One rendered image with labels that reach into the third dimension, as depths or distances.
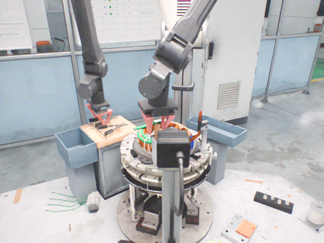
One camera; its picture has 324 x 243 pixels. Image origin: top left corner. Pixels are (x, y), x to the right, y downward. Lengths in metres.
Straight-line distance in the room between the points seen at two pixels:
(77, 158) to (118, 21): 2.22
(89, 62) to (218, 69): 2.30
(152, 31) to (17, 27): 1.38
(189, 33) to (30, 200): 0.98
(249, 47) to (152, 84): 2.86
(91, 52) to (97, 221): 0.64
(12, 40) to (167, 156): 2.69
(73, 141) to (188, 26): 0.74
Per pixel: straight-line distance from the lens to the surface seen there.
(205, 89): 3.15
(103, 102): 1.10
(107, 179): 1.14
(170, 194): 0.39
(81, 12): 0.92
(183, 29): 0.65
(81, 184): 1.13
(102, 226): 1.09
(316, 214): 1.17
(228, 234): 1.04
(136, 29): 3.13
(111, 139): 1.04
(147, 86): 0.61
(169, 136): 0.34
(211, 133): 1.12
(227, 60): 3.23
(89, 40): 0.96
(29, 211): 1.24
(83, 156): 1.04
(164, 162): 0.34
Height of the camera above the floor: 1.56
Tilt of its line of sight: 26 degrees down
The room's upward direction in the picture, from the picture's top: straight up
